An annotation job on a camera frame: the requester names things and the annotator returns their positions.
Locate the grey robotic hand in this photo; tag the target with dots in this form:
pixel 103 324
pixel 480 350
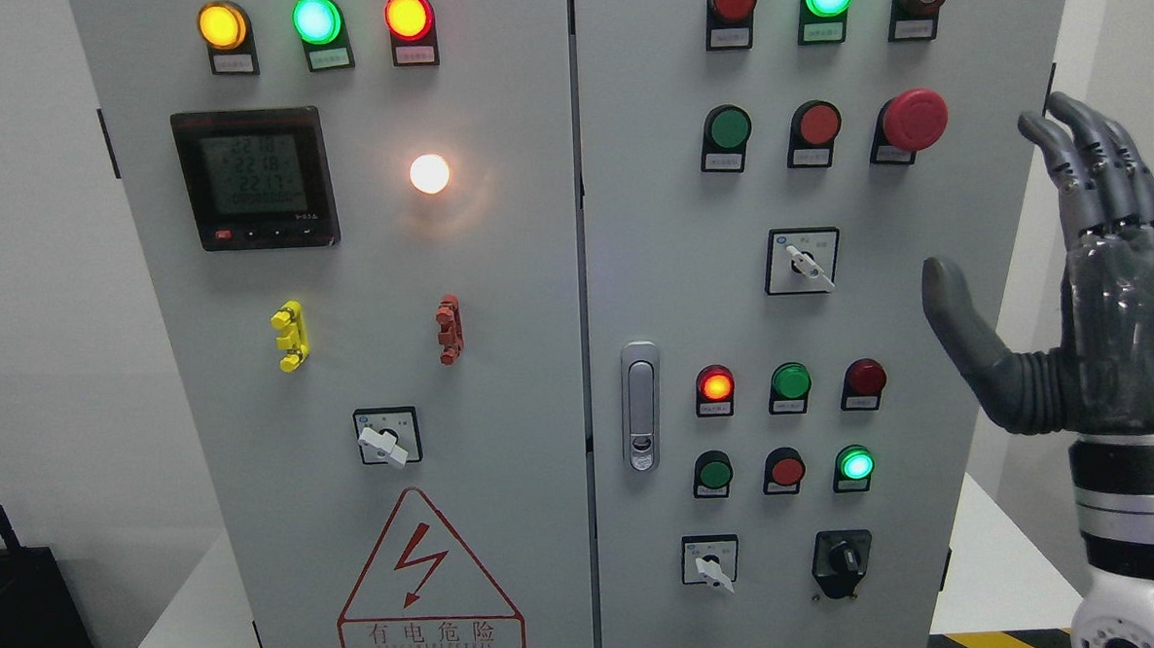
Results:
pixel 1100 379

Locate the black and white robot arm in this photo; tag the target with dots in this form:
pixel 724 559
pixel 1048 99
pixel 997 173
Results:
pixel 1114 491

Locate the lower lit green light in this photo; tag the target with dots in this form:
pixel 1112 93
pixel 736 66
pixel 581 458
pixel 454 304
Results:
pixel 855 465

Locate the red emergency stop button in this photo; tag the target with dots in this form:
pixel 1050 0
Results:
pixel 910 122

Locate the middle green indicator light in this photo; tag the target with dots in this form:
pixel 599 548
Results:
pixel 790 387

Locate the green indicator light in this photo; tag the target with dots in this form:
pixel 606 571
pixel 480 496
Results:
pixel 822 22
pixel 790 387
pixel 325 40

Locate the right cabinet door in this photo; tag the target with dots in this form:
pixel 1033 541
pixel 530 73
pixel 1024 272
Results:
pixel 677 257

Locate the cabinet door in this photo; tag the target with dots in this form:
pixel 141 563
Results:
pixel 677 257
pixel 503 430

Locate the lower red push button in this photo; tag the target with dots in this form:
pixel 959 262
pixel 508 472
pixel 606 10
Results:
pixel 784 471

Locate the red push button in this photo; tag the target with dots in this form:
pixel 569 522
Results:
pixel 813 130
pixel 784 471

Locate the upper red push button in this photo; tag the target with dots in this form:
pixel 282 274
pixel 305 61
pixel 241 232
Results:
pixel 813 130

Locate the lit red indicator light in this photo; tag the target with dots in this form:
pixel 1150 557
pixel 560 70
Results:
pixel 714 392

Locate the dark red buzzer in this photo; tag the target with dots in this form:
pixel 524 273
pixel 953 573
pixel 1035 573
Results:
pixel 914 20

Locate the lower green push button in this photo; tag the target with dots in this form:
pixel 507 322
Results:
pixel 713 474

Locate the green push button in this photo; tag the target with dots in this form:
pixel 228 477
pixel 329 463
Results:
pixel 726 131
pixel 713 474

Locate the upper green push button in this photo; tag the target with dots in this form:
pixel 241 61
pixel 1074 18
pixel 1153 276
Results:
pixel 726 131

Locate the top right green indicator light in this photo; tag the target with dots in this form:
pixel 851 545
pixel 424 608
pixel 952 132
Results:
pixel 822 22

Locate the top right dark red light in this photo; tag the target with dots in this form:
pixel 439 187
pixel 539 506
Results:
pixel 729 24

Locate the red terminal connector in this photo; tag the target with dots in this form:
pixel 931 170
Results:
pixel 450 334

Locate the white glowing indicator light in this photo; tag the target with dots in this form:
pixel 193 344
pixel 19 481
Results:
pixel 430 174

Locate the red electrical hazard sticker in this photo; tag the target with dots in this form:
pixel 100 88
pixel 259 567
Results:
pixel 423 587

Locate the left cabinet door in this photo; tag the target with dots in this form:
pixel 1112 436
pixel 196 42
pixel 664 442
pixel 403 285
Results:
pixel 503 430

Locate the top left red indicator light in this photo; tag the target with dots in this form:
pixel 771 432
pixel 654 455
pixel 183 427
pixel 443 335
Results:
pixel 412 32

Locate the yellow terminal connector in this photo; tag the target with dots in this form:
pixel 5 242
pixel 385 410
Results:
pixel 292 337

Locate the top left green indicator light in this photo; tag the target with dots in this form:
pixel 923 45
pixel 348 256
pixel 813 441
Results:
pixel 325 40

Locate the black digital power meter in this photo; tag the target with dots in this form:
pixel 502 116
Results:
pixel 257 179

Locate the yellow indicator light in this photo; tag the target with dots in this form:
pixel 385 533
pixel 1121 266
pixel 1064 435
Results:
pixel 229 38

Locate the black key selector switch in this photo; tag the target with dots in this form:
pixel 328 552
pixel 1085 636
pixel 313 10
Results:
pixel 840 561

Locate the silver door lock handle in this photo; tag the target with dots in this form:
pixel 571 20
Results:
pixel 641 431

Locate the left door grey rotary switch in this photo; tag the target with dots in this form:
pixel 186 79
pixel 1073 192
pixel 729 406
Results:
pixel 388 436

